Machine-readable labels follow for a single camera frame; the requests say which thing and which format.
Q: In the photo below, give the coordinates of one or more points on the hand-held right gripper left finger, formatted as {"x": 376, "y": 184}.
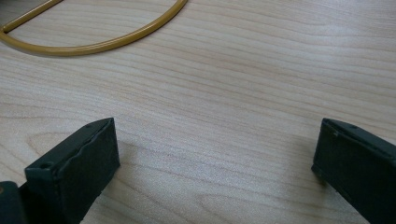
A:
{"x": 74, "y": 174}

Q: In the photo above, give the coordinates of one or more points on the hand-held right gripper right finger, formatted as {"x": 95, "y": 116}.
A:
{"x": 358, "y": 168}

